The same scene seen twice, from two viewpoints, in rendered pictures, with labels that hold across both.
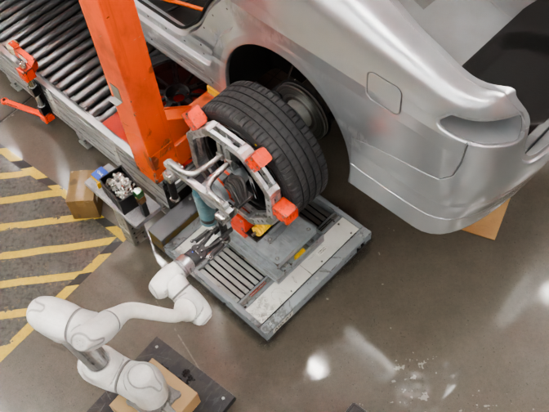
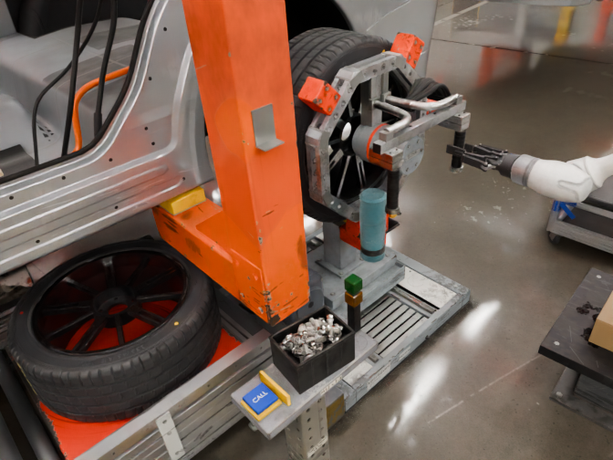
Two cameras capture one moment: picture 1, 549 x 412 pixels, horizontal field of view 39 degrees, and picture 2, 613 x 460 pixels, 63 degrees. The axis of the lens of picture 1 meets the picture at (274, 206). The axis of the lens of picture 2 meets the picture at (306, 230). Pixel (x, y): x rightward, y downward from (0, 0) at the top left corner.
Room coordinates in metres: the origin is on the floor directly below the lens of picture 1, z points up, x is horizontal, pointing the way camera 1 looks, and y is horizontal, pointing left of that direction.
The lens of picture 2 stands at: (2.36, 1.73, 1.60)
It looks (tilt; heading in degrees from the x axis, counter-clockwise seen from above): 35 degrees down; 271
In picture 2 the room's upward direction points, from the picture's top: 5 degrees counter-clockwise
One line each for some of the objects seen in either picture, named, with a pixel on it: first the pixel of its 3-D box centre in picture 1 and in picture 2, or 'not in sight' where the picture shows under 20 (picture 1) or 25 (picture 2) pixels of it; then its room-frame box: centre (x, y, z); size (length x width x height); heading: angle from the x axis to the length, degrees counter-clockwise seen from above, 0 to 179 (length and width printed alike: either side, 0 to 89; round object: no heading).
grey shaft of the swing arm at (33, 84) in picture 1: (36, 91); not in sight; (3.36, 1.36, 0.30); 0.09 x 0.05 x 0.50; 41
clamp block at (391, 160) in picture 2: (173, 172); (386, 155); (2.13, 0.43, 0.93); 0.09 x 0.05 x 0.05; 131
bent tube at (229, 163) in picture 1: (225, 178); (421, 88); (1.98, 0.19, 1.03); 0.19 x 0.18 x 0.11; 131
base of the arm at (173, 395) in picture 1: (155, 398); not in sight; (1.28, 0.62, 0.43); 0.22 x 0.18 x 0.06; 47
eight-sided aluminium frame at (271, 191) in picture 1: (234, 174); (370, 141); (2.14, 0.17, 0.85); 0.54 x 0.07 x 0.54; 41
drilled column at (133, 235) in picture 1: (128, 216); (305, 423); (2.43, 0.80, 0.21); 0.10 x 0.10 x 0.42; 41
